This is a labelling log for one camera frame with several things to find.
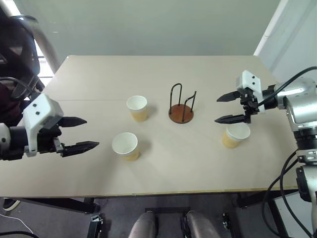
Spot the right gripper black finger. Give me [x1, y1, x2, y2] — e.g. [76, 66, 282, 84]
[214, 114, 248, 124]
[216, 90, 242, 103]

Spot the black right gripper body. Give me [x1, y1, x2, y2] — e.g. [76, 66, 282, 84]
[238, 87, 260, 124]

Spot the yellow paper cup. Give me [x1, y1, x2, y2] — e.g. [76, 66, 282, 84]
[111, 131, 141, 162]
[126, 95, 149, 122]
[221, 122, 252, 150]

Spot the thin white floor cable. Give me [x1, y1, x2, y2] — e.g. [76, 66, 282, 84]
[0, 212, 38, 238]

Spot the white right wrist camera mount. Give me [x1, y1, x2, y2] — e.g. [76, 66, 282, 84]
[235, 69, 267, 115]

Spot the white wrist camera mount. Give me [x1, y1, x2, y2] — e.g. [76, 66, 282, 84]
[23, 93, 64, 158]
[235, 69, 267, 115]

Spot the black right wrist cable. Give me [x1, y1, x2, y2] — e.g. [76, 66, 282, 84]
[257, 65, 317, 108]

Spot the dark rounded robot leg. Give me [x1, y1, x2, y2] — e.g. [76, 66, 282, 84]
[129, 210, 157, 238]
[185, 210, 218, 238]

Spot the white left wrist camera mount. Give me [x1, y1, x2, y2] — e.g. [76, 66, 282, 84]
[23, 93, 64, 158]

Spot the black table leg frame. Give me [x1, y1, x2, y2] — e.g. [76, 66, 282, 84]
[13, 197, 101, 215]
[236, 189, 299, 209]

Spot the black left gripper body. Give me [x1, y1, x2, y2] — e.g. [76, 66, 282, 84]
[36, 120, 65, 157]

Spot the person in dark clothes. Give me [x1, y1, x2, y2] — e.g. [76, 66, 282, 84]
[0, 83, 27, 127]

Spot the grey curved metal pole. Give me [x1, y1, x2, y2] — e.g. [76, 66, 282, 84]
[0, 0, 60, 75]

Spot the black right arm lower cable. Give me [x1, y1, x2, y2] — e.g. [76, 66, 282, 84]
[262, 150, 317, 238]

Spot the black white-soled shoe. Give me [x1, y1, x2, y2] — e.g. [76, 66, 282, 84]
[2, 197, 22, 212]

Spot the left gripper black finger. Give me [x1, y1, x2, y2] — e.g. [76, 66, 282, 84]
[58, 116, 88, 128]
[60, 141, 101, 158]

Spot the wooden base wire cup holder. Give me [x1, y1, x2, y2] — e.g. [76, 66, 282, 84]
[168, 83, 198, 124]

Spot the white partition panel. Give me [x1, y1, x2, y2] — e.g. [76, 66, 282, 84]
[253, 0, 317, 84]

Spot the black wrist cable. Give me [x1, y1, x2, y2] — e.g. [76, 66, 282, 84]
[257, 65, 317, 108]
[0, 76, 38, 100]

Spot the black office chair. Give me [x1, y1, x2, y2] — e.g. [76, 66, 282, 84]
[0, 14, 46, 100]

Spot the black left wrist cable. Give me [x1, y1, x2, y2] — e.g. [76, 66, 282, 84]
[0, 76, 38, 100]

